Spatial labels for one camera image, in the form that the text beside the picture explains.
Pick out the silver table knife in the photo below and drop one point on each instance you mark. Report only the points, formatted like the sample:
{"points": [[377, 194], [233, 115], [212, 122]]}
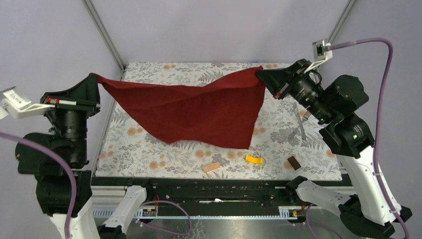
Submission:
{"points": [[300, 127]]}

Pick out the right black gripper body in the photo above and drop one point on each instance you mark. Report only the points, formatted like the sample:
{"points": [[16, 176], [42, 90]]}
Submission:
{"points": [[298, 82]]}

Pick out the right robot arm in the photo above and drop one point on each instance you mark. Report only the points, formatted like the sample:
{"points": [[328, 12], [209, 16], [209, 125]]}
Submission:
{"points": [[372, 210]]}

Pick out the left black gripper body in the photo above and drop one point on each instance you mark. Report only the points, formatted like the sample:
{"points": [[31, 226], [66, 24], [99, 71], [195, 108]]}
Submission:
{"points": [[69, 108]]}

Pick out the yellow block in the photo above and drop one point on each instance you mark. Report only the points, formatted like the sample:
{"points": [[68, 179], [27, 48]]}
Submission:
{"points": [[254, 160]]}

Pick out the floral patterned table mat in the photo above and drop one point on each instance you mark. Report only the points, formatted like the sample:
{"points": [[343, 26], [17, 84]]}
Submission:
{"points": [[130, 151]]}

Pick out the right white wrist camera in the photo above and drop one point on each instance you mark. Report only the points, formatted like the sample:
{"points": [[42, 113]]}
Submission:
{"points": [[321, 52]]}

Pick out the light wooden block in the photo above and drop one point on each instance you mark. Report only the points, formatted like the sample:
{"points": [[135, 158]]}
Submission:
{"points": [[211, 167]]}

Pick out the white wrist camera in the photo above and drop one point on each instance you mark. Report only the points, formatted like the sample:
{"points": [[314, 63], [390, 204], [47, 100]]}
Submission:
{"points": [[321, 52], [14, 104]]}

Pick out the dark red cloth napkin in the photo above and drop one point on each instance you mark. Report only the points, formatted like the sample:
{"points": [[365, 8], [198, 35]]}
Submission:
{"points": [[222, 113]]}

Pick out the dark brown block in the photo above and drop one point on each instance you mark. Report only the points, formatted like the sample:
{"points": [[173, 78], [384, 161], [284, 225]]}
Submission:
{"points": [[294, 163]]}

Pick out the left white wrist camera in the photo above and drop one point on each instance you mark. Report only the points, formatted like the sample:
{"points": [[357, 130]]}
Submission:
{"points": [[14, 104]]}

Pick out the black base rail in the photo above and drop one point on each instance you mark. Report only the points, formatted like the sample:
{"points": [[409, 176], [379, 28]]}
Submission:
{"points": [[214, 197]]}

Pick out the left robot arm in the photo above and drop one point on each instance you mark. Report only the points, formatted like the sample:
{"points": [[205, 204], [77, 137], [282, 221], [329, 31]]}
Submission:
{"points": [[57, 162]]}

